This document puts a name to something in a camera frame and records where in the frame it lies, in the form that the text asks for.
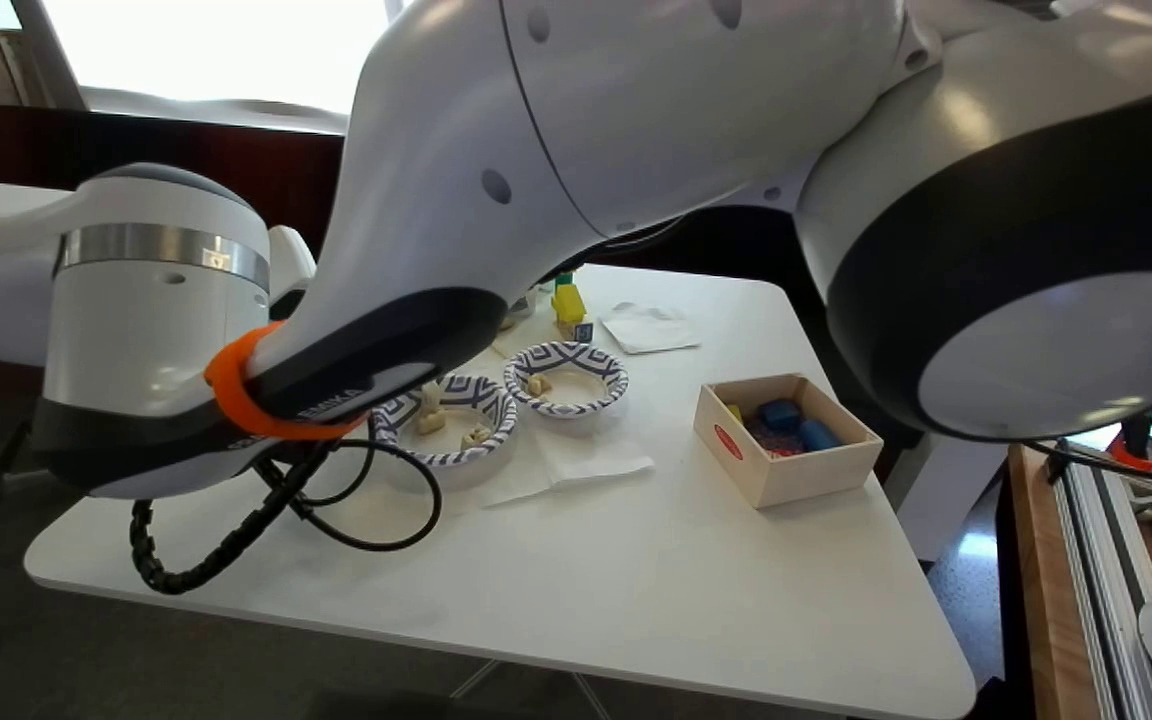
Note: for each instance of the blue patterned paper plate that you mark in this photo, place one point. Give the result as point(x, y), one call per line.
point(491, 403)
point(602, 360)

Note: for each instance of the cream food piece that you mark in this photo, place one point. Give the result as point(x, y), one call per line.
point(435, 423)
point(479, 434)
point(541, 385)

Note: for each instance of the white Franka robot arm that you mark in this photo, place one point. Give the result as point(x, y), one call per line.
point(602, 134)

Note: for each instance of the small blue picture cube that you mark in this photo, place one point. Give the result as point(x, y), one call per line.
point(580, 335)

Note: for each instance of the white paper napkin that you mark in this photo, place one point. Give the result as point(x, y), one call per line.
point(648, 328)

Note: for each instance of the blue toy block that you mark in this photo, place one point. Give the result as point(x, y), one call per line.
point(791, 426)

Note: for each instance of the pale wooden box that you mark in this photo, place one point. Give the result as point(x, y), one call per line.
point(802, 472)

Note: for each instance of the chrome table leg base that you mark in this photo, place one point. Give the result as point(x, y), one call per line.
point(474, 681)

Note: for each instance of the dark upholstered bench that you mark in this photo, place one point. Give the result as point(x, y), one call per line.
point(282, 160)

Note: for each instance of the white partition counter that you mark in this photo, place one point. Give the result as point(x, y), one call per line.
point(951, 493)

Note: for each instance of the bright window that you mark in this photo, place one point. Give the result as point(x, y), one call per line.
point(202, 52)

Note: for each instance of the wooden board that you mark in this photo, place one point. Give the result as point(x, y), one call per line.
point(1040, 600)

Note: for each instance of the red and black device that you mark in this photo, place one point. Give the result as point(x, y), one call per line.
point(1134, 446)

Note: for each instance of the metal rail frame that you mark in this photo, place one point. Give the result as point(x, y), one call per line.
point(1109, 563)

